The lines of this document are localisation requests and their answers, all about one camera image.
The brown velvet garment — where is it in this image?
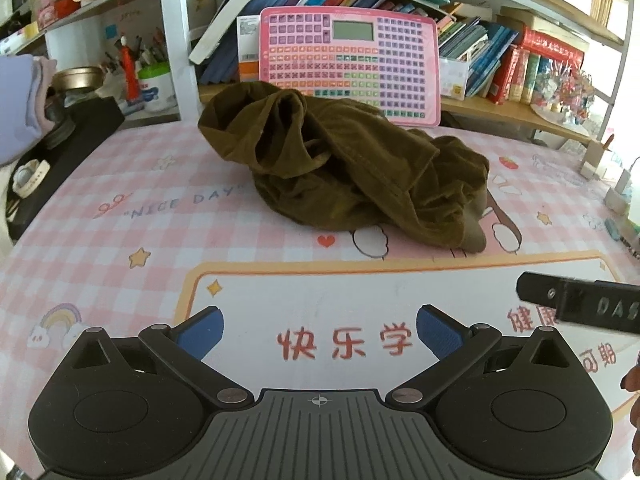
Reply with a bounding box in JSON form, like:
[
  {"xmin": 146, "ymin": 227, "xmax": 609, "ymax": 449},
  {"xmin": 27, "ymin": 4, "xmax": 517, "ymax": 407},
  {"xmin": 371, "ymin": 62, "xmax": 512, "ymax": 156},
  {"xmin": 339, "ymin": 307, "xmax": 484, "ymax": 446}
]
[{"xmin": 198, "ymin": 81, "xmax": 489, "ymax": 254}]

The person's right hand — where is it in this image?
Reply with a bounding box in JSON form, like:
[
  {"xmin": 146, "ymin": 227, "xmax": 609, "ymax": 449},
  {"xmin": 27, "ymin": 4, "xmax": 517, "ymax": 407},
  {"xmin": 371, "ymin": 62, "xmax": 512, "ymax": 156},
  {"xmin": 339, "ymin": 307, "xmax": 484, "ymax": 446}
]
[{"xmin": 620, "ymin": 364, "xmax": 640, "ymax": 477}]

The pink checkered cartoon table mat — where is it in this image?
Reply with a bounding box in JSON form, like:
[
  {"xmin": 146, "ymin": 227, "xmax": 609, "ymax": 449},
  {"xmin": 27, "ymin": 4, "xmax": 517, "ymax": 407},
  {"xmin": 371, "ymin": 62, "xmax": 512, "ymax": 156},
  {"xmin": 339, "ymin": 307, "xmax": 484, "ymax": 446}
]
[{"xmin": 1, "ymin": 122, "xmax": 639, "ymax": 476}]

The white tub green lid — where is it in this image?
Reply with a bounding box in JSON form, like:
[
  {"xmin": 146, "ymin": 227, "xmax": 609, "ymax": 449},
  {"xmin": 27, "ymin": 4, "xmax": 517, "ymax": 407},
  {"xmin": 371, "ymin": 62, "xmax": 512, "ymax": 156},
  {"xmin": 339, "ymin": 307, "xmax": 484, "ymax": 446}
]
[{"xmin": 138, "ymin": 62, "xmax": 177, "ymax": 113}]

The red dictionary book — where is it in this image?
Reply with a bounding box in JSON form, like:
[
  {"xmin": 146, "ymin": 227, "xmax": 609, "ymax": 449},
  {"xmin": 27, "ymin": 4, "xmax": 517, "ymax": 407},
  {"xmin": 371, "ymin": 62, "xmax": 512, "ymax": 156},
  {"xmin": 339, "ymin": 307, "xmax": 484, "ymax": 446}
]
[{"xmin": 487, "ymin": 24, "xmax": 586, "ymax": 106}]

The pink learning tablet toy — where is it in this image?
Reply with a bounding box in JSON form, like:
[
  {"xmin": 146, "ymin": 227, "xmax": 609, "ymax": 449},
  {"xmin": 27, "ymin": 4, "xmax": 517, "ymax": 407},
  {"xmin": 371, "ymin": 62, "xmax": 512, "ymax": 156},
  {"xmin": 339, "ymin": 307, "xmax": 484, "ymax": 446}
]
[{"xmin": 259, "ymin": 6, "xmax": 440, "ymax": 127}]

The brass bowl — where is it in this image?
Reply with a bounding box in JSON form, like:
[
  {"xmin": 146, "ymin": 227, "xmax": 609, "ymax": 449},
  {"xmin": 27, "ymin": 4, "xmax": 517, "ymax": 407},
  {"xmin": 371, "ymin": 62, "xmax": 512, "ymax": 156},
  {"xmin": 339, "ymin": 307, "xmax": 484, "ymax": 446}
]
[{"xmin": 51, "ymin": 66, "xmax": 105, "ymax": 92}]

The lavender folded cloth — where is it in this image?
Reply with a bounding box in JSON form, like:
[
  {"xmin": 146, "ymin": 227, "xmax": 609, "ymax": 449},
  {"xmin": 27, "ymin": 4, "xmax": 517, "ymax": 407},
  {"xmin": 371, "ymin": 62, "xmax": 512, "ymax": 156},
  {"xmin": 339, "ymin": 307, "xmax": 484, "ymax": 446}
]
[{"xmin": 0, "ymin": 54, "xmax": 56, "ymax": 166}]

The orange white box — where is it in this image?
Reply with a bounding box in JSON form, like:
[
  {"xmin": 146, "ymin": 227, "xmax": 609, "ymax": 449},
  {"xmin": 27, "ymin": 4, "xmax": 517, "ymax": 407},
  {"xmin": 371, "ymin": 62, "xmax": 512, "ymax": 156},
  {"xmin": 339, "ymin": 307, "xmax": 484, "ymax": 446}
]
[{"xmin": 236, "ymin": 15, "xmax": 260, "ymax": 81}]

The white thick book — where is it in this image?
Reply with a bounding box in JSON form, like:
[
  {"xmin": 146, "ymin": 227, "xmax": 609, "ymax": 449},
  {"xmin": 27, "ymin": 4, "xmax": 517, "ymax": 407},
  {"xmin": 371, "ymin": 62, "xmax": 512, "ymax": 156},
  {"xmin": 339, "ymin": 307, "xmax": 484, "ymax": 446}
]
[{"xmin": 189, "ymin": 0, "xmax": 253, "ymax": 65}]

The white shelf post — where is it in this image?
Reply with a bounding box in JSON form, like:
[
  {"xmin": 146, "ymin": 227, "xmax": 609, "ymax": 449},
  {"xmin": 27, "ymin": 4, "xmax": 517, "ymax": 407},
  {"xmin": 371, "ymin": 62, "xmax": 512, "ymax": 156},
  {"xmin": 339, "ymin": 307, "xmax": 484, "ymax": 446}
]
[{"xmin": 160, "ymin": 0, "xmax": 201, "ymax": 122}]

